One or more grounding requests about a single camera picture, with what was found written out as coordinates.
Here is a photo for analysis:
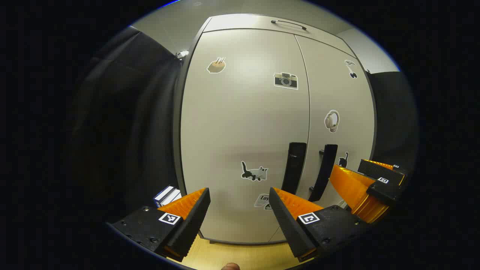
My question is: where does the black door handle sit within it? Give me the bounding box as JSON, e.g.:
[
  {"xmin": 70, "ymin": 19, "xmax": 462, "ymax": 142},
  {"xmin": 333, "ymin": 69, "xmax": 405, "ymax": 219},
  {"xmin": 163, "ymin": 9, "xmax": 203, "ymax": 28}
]
[
  {"xmin": 308, "ymin": 144, "xmax": 339, "ymax": 203},
  {"xmin": 281, "ymin": 142, "xmax": 308, "ymax": 195}
]

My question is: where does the black backdrop cloth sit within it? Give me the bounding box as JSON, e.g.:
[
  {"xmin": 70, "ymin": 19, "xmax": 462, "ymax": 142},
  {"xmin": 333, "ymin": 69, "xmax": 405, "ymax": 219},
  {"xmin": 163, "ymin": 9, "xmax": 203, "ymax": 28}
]
[
  {"xmin": 73, "ymin": 26, "xmax": 185, "ymax": 225},
  {"xmin": 366, "ymin": 71, "xmax": 420, "ymax": 175}
]

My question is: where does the headphone sticker shoe cabinet door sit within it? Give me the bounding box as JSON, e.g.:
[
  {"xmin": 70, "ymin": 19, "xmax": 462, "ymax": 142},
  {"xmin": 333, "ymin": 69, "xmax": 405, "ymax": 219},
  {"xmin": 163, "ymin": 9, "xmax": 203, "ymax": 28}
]
[{"xmin": 270, "ymin": 34, "xmax": 377, "ymax": 242}]

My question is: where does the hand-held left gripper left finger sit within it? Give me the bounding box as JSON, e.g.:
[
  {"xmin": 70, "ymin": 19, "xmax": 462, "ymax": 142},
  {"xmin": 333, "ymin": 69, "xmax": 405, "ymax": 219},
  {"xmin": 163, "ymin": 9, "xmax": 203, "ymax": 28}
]
[{"xmin": 107, "ymin": 187, "xmax": 211, "ymax": 262}]

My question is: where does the blue white box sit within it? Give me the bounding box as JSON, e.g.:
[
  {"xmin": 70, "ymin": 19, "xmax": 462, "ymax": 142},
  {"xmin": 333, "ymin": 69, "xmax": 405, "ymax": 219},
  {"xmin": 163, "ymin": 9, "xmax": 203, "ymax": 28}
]
[{"xmin": 153, "ymin": 185, "xmax": 183, "ymax": 209}]

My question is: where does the white double-door shoe cabinet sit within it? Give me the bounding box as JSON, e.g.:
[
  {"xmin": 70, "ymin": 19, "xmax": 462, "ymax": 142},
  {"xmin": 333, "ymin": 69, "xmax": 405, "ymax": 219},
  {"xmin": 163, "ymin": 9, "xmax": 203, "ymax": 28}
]
[{"xmin": 172, "ymin": 14, "xmax": 378, "ymax": 246}]

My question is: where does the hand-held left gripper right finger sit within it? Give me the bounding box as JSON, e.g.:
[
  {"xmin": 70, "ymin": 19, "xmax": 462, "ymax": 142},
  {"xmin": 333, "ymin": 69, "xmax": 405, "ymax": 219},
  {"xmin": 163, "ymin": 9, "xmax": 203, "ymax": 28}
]
[{"xmin": 269, "ymin": 187, "xmax": 372, "ymax": 263}]

